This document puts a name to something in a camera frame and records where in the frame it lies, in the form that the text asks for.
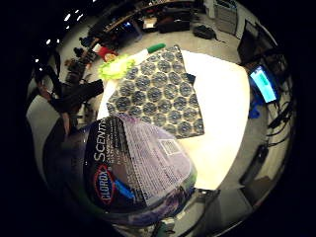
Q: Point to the black monitor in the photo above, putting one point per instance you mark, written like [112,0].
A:
[250,41]

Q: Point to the black bag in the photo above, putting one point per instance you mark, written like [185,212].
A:
[204,32]

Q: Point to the red bag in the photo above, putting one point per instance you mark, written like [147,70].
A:
[106,52]

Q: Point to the purple label wipes canister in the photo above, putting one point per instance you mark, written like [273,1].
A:
[131,164]

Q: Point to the blue circle-patterned cloth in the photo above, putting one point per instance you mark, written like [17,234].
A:
[158,89]

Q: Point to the lit computer monitor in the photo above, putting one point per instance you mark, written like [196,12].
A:
[263,84]

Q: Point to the grey cabinet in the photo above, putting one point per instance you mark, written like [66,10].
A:
[225,15]

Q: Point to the long wooden desk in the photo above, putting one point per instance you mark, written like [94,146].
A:
[144,13]

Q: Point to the white bottle with green cap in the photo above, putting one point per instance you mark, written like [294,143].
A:
[154,48]

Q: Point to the lime green fluffy duster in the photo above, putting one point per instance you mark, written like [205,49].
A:
[115,69]

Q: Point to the blue clamp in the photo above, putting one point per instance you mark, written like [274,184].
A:
[254,110]

